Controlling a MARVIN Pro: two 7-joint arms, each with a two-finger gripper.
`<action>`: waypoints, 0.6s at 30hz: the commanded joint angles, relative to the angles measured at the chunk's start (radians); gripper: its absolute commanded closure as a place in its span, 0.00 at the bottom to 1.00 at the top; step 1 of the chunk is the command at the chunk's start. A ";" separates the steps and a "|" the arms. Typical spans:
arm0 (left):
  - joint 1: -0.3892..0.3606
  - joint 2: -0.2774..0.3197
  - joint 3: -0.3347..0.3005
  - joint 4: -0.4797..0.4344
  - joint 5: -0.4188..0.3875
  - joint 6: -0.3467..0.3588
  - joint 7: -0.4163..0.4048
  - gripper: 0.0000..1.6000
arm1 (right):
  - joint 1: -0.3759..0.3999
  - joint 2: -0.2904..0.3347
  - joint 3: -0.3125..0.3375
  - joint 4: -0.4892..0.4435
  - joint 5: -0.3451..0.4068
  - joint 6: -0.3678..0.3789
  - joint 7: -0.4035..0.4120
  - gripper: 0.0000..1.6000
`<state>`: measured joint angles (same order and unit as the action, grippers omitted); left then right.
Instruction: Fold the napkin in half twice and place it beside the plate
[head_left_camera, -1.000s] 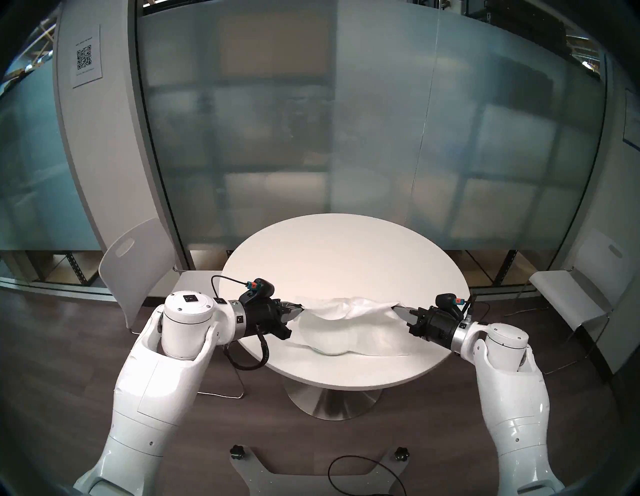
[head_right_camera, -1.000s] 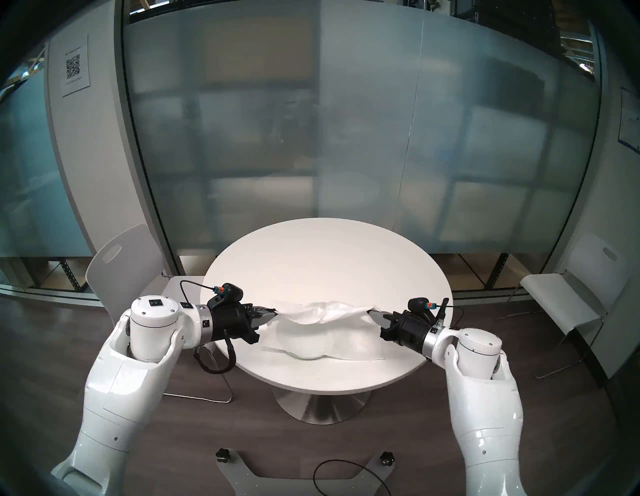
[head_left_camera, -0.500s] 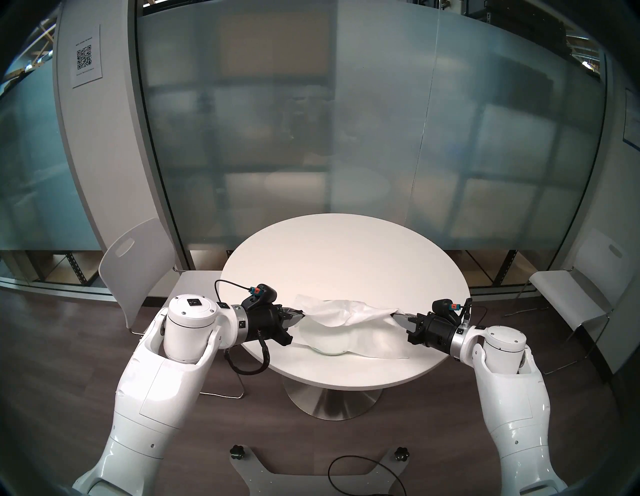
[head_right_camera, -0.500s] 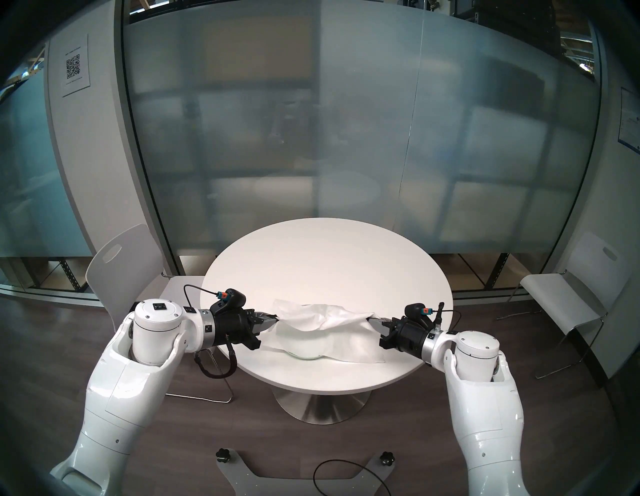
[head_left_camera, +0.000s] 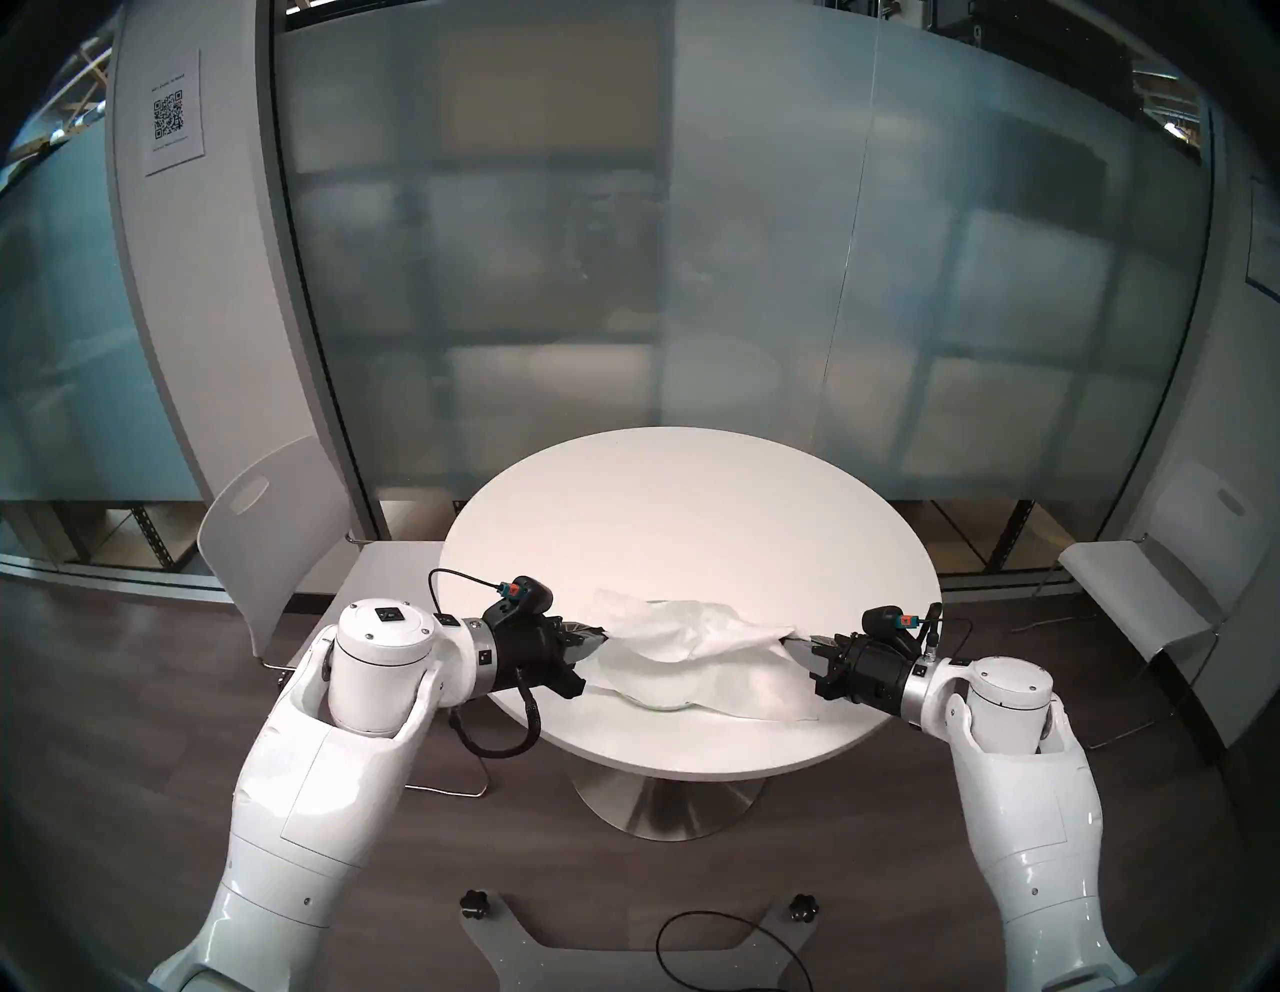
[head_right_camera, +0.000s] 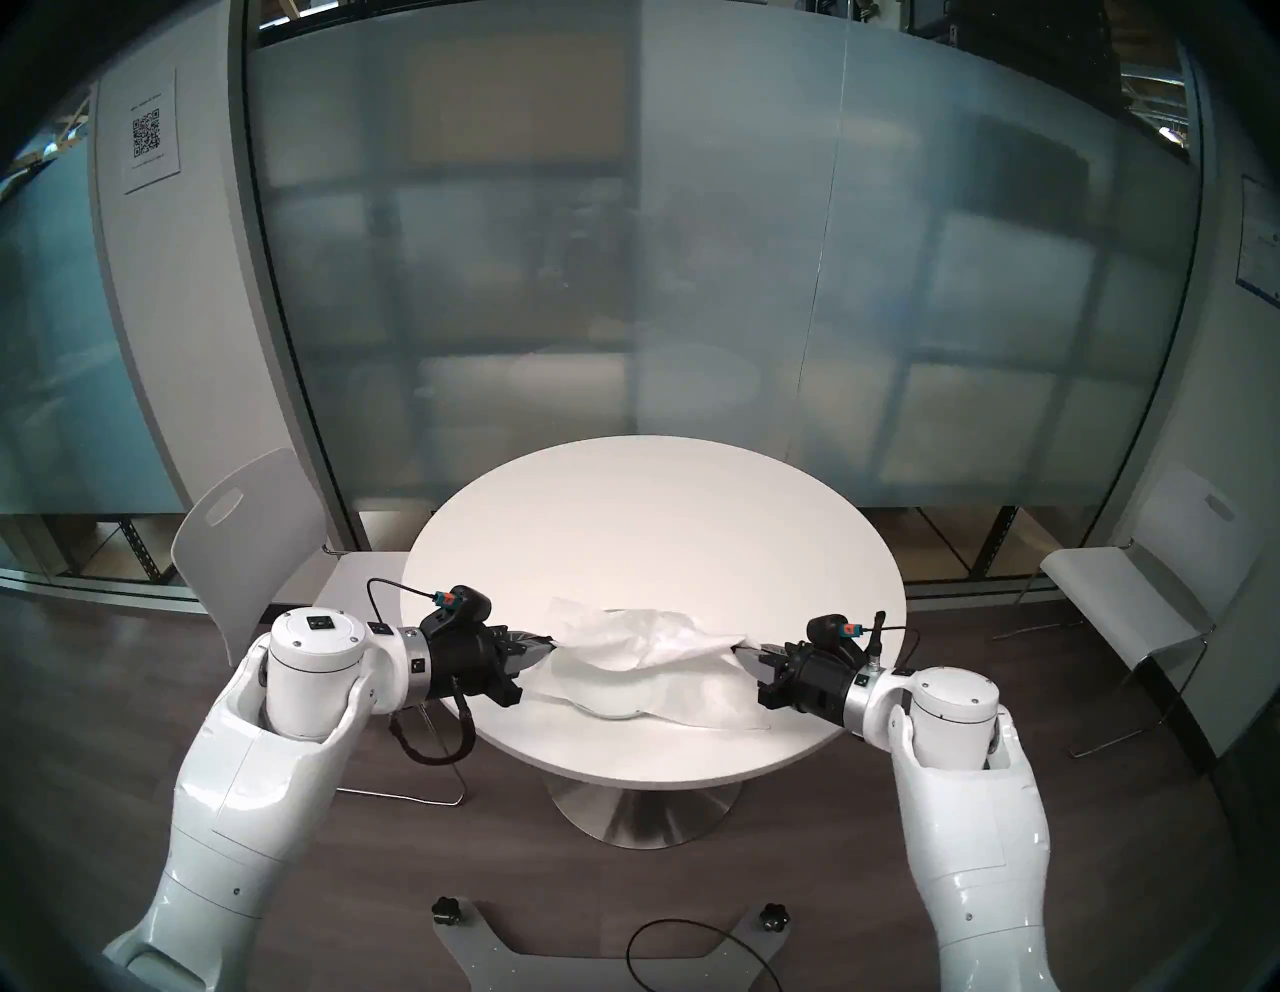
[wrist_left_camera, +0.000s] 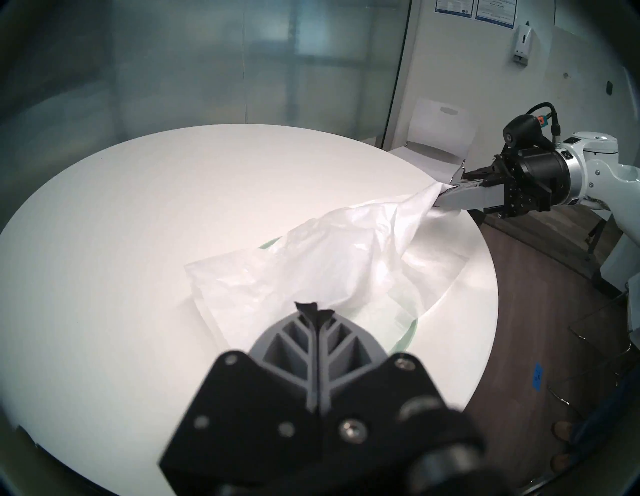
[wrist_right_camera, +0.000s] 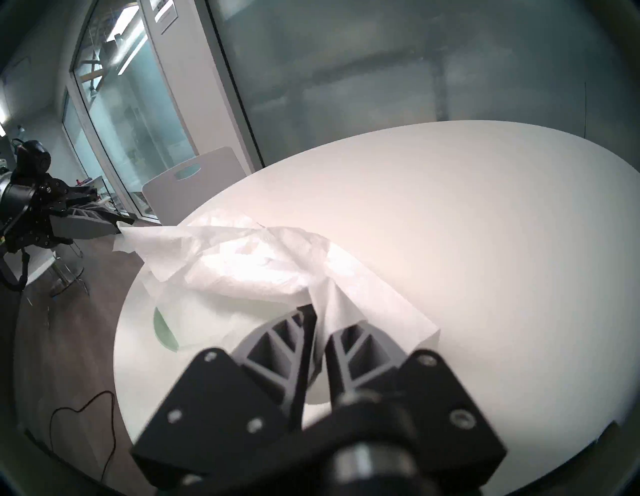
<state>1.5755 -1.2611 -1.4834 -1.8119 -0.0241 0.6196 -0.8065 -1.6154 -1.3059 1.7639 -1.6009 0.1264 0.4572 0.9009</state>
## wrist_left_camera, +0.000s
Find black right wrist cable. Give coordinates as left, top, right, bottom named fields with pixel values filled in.
left=525, top=102, right=561, bottom=143

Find pale green plate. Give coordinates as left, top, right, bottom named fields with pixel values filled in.
left=260, top=237, right=420, bottom=363

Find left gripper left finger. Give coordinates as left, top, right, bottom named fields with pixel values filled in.
left=159, top=301, right=322, bottom=494

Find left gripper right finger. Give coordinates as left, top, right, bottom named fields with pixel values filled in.
left=316, top=310, right=482, bottom=452

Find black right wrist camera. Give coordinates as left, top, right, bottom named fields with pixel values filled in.
left=502, top=114, right=546, bottom=148

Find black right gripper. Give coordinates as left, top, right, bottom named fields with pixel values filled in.
left=435, top=149, right=569, bottom=219

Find white paper napkin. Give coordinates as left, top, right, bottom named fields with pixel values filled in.
left=184, top=182, right=471, bottom=351

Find white chair with handle slot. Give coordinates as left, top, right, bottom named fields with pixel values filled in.
left=387, top=97, right=478, bottom=178

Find blue framed wall poster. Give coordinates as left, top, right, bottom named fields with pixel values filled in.
left=475, top=0, right=516, bottom=30
left=434, top=0, right=473, bottom=20

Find white wall sanitizer dispenser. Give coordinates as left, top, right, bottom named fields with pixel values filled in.
left=512, top=22, right=533, bottom=65

